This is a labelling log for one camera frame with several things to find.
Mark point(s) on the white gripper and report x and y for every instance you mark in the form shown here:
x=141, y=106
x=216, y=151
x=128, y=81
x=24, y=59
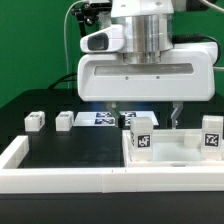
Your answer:
x=185, y=73

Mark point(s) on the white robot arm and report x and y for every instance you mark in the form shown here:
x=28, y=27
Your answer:
x=137, y=59

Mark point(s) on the white sheet with tags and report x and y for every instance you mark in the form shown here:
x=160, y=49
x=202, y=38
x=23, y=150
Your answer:
x=106, y=119

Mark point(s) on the white U-shaped obstacle fence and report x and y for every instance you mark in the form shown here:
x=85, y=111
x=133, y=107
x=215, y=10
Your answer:
x=14, y=180

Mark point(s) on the white square table top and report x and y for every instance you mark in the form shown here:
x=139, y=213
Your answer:
x=171, y=148

